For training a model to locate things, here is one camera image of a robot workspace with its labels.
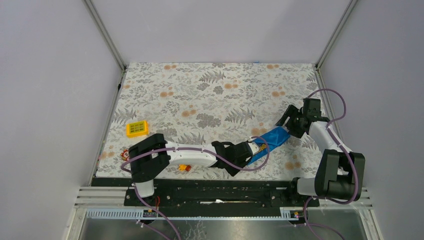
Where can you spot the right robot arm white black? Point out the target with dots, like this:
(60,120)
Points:
(339,176)

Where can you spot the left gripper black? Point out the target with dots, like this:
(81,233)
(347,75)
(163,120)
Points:
(232,171)

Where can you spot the yellow toy block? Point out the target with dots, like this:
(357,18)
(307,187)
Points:
(137,129)

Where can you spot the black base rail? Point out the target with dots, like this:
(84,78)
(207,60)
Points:
(224,198)

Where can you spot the red owl toy block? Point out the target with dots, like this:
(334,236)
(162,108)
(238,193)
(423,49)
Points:
(125,155)

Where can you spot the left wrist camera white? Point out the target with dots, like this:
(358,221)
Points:
(254,147)

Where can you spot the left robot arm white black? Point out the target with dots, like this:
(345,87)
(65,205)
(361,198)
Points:
(148,158)

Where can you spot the blue orange toy car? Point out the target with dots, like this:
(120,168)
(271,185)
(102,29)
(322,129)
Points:
(184,167)

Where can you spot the floral tablecloth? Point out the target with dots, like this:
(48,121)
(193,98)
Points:
(198,103)

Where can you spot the blue cloth napkin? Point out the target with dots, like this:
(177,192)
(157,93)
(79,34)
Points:
(272,139)

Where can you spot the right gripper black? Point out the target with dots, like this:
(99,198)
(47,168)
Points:
(291,111)

